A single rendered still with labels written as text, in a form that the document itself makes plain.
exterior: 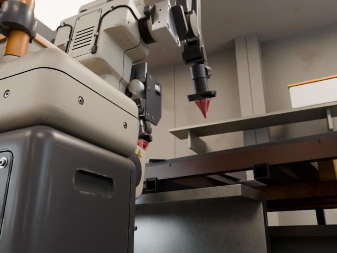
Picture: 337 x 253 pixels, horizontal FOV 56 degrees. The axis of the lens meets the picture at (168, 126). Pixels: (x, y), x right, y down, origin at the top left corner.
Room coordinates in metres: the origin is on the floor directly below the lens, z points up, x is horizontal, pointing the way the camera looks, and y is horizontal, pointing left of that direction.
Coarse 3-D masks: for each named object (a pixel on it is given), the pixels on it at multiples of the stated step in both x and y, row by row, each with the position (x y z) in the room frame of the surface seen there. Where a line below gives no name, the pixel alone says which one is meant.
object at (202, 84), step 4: (192, 80) 1.07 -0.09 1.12; (196, 80) 1.06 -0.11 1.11; (200, 80) 1.05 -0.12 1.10; (204, 80) 1.05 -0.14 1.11; (196, 84) 1.06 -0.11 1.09; (200, 84) 1.06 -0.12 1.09; (204, 84) 1.06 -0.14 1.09; (196, 88) 1.07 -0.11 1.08; (200, 88) 1.06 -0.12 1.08; (204, 88) 1.06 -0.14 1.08; (208, 88) 1.08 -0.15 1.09; (196, 92) 1.08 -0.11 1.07; (200, 92) 1.07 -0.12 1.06; (204, 92) 1.06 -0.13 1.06; (208, 92) 1.05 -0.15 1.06; (212, 92) 1.05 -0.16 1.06; (216, 92) 1.09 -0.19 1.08; (188, 96) 1.09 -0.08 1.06; (204, 96) 1.09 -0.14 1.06
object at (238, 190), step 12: (168, 192) 0.96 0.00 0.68; (180, 192) 0.94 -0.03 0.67; (192, 192) 0.92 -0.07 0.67; (204, 192) 0.89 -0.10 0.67; (216, 192) 0.87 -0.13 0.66; (228, 192) 0.85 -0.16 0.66; (240, 192) 0.83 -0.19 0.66; (252, 192) 0.90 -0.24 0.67; (144, 204) 1.27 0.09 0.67; (156, 204) 1.23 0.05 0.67; (168, 204) 1.20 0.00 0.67; (180, 204) 1.17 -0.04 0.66; (192, 204) 1.15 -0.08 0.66; (204, 204) 1.12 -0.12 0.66; (216, 204) 1.09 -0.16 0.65
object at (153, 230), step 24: (144, 216) 1.22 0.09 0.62; (168, 216) 1.16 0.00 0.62; (192, 216) 1.10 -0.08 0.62; (216, 216) 1.05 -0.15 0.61; (240, 216) 1.01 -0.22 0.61; (264, 216) 0.97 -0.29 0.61; (144, 240) 1.22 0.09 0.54; (168, 240) 1.16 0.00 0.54; (192, 240) 1.10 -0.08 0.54; (216, 240) 1.05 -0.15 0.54; (240, 240) 1.01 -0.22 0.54; (264, 240) 0.97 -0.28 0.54
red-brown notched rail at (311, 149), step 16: (288, 144) 0.95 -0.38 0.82; (304, 144) 0.92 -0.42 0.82; (320, 144) 0.90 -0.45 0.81; (336, 144) 0.87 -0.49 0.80; (192, 160) 1.15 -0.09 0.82; (208, 160) 1.11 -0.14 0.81; (224, 160) 1.07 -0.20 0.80; (240, 160) 1.04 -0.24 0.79; (256, 160) 1.01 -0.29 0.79; (272, 160) 0.98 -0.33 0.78; (288, 160) 0.95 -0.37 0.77; (304, 160) 0.92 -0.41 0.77; (320, 160) 0.92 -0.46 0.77; (144, 176) 1.27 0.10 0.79; (160, 176) 1.23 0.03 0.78; (176, 176) 1.19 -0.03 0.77; (192, 176) 1.17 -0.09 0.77
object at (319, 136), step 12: (336, 132) 0.91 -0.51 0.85; (264, 144) 1.03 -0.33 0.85; (276, 144) 1.01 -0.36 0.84; (192, 156) 1.20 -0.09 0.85; (204, 156) 1.17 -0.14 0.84; (288, 168) 1.26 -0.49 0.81; (300, 168) 1.26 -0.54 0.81; (312, 168) 1.26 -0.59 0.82; (180, 180) 1.52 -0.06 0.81; (192, 180) 1.52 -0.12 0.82; (204, 180) 1.53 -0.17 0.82; (216, 180) 1.53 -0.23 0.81; (228, 180) 1.64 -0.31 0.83; (252, 180) 1.73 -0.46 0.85; (300, 180) 1.53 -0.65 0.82; (312, 180) 1.53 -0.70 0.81; (144, 192) 1.93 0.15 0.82
